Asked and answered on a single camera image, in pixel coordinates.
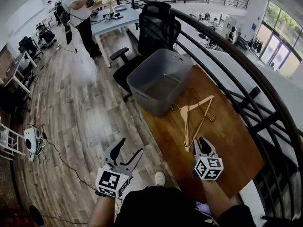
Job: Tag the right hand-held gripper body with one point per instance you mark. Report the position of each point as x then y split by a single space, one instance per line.
208 168

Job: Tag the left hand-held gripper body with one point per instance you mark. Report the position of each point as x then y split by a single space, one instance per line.
109 181

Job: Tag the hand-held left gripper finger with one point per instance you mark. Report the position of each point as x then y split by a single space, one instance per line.
111 156
132 163

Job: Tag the wooden clothes hanger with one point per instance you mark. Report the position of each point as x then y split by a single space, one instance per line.
184 112

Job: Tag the gold metal clothes hanger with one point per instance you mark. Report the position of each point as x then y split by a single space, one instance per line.
189 100

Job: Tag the grey plastic storage bin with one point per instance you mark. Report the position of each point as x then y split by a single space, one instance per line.
151 98

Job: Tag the person's right forearm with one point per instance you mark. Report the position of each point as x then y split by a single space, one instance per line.
216 195

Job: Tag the person's left forearm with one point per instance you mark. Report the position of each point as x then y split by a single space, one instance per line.
104 212

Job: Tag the dark red glossy object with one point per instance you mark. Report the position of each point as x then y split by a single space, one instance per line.
14 219

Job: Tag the dark coats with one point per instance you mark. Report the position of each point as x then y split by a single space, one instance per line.
256 45

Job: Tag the person's right white shoe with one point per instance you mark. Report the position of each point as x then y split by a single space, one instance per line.
160 178

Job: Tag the person's black clothed torso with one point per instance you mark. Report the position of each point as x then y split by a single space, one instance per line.
161 207

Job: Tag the white round floor device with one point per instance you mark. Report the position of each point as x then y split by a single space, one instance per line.
30 143

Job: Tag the white slatted chair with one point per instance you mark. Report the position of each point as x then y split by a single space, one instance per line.
11 141

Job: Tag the black mesh office chair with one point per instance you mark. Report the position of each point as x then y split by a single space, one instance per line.
154 29

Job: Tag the dark-topped white-legged desk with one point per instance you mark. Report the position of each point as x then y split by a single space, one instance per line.
16 65

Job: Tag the glass entrance doors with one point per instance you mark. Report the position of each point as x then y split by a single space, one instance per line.
279 39

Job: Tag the pale blue white-legged table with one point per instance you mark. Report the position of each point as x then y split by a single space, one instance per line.
116 22

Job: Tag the idle hand-held gripper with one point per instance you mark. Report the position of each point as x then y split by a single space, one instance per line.
111 16

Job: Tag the grey round plate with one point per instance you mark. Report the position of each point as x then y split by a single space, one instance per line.
120 7

